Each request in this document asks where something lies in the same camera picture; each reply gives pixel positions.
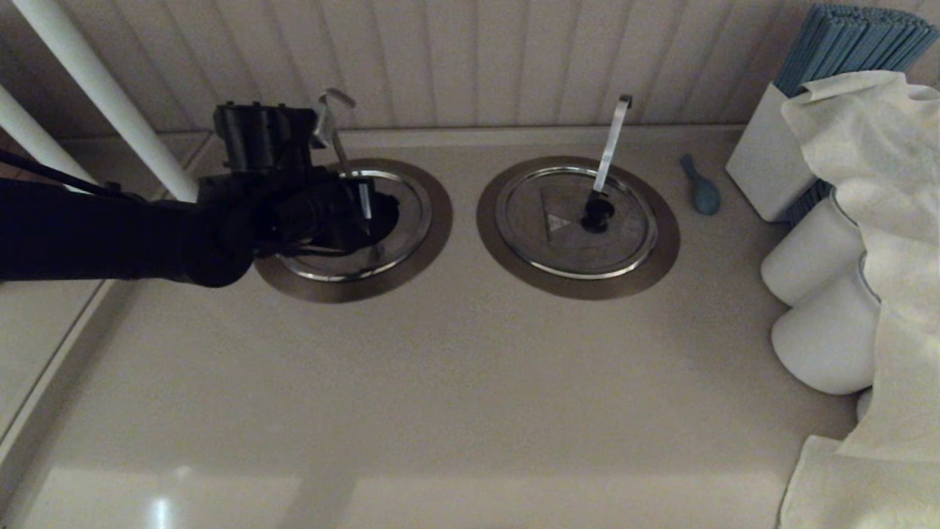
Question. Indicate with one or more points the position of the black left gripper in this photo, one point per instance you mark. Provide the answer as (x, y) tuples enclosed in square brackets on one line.
[(308, 213)]

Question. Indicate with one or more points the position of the steel hinged pot lid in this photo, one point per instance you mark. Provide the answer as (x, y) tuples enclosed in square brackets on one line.
[(367, 262), (624, 242)]

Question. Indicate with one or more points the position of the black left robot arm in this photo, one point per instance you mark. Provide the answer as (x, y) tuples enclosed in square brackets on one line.
[(110, 228)]

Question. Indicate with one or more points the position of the small blue spoon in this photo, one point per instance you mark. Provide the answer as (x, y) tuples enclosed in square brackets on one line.
[(705, 197)]

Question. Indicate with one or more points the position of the white round pole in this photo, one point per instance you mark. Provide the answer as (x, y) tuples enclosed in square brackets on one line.
[(29, 131), (116, 103)]

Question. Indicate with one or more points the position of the white holder box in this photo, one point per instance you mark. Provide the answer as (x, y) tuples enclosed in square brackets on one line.
[(764, 162)]

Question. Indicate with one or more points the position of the white ceramic jar upper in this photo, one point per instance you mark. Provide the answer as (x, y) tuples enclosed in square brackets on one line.
[(808, 257)]

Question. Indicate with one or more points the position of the white ceramic jar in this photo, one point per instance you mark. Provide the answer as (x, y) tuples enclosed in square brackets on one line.
[(822, 345), (808, 257)]

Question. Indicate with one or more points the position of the white ceramic jar lower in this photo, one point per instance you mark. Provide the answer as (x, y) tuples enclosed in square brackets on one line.
[(822, 345)]

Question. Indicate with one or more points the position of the blue stick bundle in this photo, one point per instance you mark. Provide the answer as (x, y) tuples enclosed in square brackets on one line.
[(844, 44)]

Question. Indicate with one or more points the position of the white woven cloth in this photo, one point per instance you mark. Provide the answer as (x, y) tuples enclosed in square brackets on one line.
[(844, 492), (896, 220)]

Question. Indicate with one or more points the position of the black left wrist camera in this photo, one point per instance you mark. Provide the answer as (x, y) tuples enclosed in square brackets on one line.
[(264, 139)]

